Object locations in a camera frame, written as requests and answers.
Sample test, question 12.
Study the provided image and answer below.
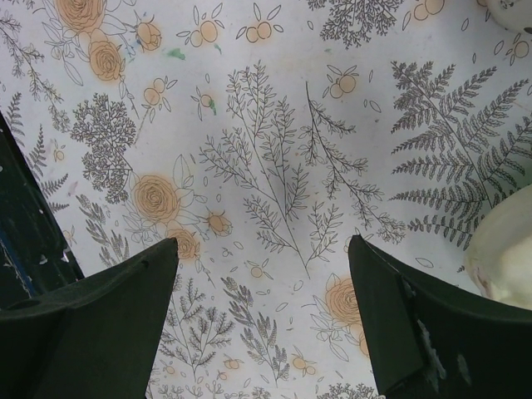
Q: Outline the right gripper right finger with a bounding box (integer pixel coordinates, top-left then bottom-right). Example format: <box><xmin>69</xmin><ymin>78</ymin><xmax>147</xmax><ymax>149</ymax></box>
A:
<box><xmin>348</xmin><ymin>235</ymin><xmax>531</xmax><ymax>399</ymax></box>

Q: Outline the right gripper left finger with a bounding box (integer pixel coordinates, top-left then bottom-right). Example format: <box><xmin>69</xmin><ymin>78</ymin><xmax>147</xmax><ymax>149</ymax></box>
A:
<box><xmin>1</xmin><ymin>239</ymin><xmax>179</xmax><ymax>398</ymax></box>

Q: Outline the white paper coffee cup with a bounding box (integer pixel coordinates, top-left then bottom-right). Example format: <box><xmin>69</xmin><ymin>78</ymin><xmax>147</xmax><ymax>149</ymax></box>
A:
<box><xmin>485</xmin><ymin>0</ymin><xmax>532</xmax><ymax>34</ymax></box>

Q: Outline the romaine lettuce toy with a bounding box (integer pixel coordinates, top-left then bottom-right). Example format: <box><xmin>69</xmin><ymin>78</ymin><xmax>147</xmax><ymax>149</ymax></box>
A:
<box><xmin>464</xmin><ymin>185</ymin><xmax>531</xmax><ymax>310</ymax></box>

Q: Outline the floral table mat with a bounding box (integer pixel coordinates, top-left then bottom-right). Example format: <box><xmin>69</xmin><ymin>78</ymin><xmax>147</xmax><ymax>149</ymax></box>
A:
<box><xmin>1</xmin><ymin>1</ymin><xmax>531</xmax><ymax>398</ymax></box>

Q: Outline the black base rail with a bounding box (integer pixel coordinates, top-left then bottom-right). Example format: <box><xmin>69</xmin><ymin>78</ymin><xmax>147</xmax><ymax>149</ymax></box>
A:
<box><xmin>1</xmin><ymin>119</ymin><xmax>84</xmax><ymax>309</ymax></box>

